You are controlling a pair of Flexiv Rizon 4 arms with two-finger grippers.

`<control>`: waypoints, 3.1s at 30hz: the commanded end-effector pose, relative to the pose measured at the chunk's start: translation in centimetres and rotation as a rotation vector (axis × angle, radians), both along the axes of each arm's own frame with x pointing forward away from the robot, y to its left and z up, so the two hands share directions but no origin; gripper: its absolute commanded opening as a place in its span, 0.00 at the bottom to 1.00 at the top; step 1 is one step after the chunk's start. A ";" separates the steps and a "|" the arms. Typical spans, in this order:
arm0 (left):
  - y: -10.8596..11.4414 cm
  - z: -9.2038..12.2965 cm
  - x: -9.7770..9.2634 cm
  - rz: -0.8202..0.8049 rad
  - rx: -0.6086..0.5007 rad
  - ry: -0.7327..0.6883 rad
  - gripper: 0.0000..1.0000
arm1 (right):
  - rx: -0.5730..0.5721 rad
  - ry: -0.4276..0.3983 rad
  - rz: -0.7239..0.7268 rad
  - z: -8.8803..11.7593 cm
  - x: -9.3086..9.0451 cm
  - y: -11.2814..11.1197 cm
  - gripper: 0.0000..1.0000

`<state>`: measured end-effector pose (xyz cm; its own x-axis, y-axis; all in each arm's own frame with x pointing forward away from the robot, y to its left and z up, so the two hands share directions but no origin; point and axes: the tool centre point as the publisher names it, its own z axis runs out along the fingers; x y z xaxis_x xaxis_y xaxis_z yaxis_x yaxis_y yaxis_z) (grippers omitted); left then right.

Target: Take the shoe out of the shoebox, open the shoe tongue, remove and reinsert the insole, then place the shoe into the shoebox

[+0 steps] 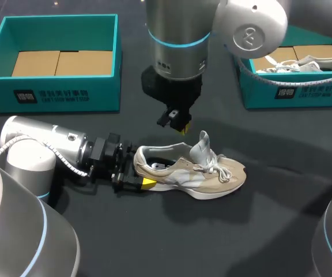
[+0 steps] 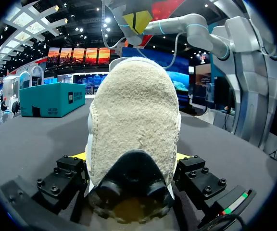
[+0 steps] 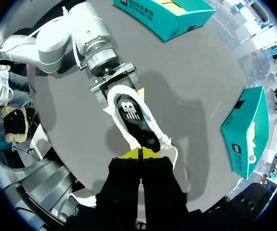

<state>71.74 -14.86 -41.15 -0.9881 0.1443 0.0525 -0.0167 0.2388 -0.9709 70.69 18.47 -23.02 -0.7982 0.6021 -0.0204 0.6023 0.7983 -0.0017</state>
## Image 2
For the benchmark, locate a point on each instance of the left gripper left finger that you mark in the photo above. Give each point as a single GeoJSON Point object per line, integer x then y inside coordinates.
{"type": "Point", "coordinates": [59, 185]}

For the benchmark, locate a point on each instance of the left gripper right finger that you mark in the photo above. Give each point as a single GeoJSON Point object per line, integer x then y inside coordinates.
{"type": "Point", "coordinates": [201, 183]}

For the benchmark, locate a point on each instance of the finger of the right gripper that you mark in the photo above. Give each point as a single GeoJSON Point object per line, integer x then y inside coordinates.
{"type": "Point", "coordinates": [142, 21]}
{"type": "Point", "coordinates": [130, 21]}

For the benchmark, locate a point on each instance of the white beige shoe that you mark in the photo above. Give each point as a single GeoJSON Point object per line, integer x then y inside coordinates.
{"type": "Point", "coordinates": [133, 115]}

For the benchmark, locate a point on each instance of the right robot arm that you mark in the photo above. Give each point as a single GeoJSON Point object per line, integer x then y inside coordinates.
{"type": "Point", "coordinates": [177, 24]}

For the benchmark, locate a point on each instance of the teal box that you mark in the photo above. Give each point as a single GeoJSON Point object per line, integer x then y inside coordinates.
{"type": "Point", "coordinates": [52, 101]}

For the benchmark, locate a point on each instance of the person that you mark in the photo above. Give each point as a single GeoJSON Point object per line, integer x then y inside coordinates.
{"type": "Point", "coordinates": [4, 106]}
{"type": "Point", "coordinates": [16, 108]}

